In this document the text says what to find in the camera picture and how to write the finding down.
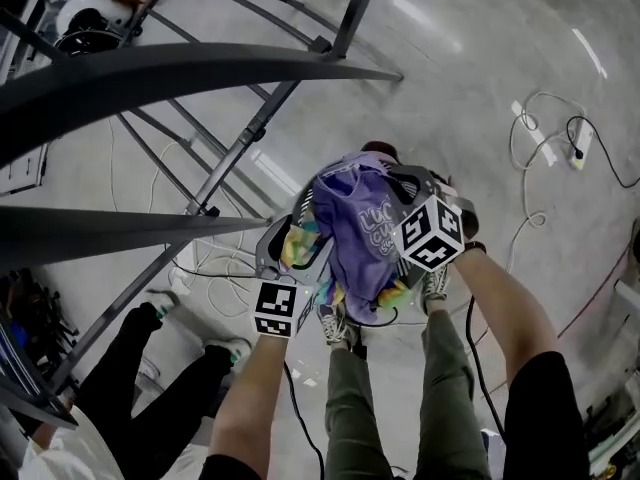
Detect person's sneaker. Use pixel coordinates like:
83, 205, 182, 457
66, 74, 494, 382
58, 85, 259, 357
422, 267, 452, 315
317, 302, 352, 347

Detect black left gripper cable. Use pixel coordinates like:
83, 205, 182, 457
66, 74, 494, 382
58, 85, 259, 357
281, 361, 327, 480

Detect dark red stool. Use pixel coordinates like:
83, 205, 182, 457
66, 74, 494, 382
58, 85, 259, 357
360, 140, 402, 164

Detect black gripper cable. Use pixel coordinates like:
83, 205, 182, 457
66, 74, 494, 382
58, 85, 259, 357
281, 361, 327, 480
464, 295, 507, 440

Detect person's right sneaker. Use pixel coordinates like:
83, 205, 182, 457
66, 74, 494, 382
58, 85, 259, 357
422, 267, 452, 315

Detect person's left sneaker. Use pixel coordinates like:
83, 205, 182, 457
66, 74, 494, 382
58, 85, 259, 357
317, 302, 352, 347

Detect rainbow striped garment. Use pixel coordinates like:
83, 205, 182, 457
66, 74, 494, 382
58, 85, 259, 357
279, 220, 416, 314

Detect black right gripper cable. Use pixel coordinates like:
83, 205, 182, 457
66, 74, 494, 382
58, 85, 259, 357
464, 295, 507, 440

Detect person's black t-shirt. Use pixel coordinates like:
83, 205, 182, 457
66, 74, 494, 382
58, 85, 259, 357
199, 350, 592, 480

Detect red floor cable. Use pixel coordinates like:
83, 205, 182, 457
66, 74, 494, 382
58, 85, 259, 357
557, 242, 634, 340

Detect white dome-shaped appliance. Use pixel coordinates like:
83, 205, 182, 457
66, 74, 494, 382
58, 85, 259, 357
55, 0, 134, 38

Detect white drawer cabinet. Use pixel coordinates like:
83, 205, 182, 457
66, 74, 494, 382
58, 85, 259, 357
0, 143, 49, 197

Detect white floor cable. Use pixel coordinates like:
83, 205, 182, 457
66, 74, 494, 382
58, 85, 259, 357
505, 90, 587, 275

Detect person's left forearm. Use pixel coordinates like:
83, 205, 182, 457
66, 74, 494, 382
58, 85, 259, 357
209, 335, 301, 465

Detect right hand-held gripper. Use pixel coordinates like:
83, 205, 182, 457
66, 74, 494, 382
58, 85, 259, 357
384, 164, 482, 273

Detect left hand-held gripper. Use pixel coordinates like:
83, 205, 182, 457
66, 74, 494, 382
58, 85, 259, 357
248, 214, 336, 340

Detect grey metal drying rack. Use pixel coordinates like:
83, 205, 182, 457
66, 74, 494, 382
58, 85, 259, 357
0, 0, 405, 429

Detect person's olive trousers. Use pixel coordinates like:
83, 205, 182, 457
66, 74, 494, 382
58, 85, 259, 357
324, 307, 494, 480

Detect person's right forearm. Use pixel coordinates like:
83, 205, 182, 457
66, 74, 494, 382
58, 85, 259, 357
452, 251, 559, 395

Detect purple printed shirt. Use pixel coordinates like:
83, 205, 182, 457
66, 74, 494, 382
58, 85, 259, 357
312, 151, 401, 325

